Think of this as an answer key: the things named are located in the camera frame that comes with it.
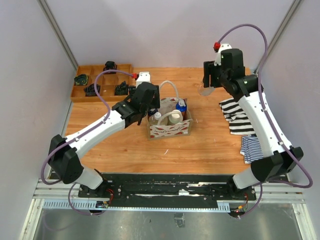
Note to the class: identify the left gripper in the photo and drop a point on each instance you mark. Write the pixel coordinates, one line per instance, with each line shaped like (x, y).
(152, 110)

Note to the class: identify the blue spray bottle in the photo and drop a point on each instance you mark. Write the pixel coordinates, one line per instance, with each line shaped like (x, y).
(181, 106)

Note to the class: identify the large cream lid bottle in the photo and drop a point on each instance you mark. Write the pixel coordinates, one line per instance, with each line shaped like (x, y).
(175, 117)

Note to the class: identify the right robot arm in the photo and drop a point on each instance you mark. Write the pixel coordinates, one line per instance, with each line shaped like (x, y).
(277, 149)

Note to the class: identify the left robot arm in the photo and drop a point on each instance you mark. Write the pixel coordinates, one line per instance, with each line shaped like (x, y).
(65, 153)

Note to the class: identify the dark rolled sock green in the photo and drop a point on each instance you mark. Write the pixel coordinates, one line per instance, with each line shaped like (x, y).
(81, 80)

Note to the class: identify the dark rolled sock centre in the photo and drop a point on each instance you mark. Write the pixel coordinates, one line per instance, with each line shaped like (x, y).
(90, 91)

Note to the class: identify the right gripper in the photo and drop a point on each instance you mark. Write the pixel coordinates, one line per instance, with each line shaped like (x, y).
(208, 74)

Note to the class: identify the wooden compartment tray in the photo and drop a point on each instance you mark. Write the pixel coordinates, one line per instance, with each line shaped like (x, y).
(107, 83)

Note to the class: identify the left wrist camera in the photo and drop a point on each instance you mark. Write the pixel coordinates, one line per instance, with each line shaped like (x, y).
(143, 77)

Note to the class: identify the pink cap bottle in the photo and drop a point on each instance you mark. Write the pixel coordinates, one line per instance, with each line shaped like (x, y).
(205, 91)

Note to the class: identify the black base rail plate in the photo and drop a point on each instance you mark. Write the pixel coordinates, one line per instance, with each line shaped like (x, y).
(191, 191)

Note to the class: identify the blue white striped cloth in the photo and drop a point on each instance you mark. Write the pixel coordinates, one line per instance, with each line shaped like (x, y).
(250, 149)

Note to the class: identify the dark rolled sock orange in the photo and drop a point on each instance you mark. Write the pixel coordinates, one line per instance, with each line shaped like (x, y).
(110, 65)

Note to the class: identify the white cap clear bottle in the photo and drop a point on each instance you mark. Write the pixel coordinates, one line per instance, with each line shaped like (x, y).
(159, 120)

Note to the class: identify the black white striped cloth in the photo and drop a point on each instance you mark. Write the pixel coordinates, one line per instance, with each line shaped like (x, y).
(239, 123)

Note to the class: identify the watermelon print canvas bag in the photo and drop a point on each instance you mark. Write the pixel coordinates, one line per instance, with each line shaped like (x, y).
(167, 105)

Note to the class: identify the dark rolled sock right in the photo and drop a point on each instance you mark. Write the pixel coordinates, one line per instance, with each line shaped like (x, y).
(122, 89)

